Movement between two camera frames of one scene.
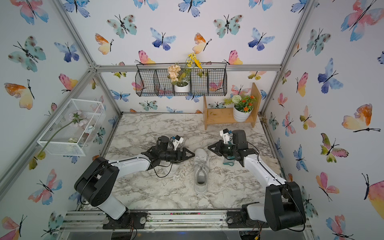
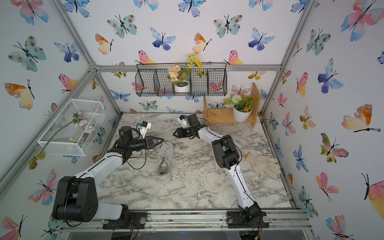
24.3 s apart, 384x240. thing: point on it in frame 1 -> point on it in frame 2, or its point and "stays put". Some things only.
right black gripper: [219, 150] -> [179, 130]
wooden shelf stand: [225, 115] stays put
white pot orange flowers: [242, 107] stays put
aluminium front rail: [84, 220] stays put
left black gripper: [178, 159] -> [149, 142]
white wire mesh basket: [72, 130] stays put
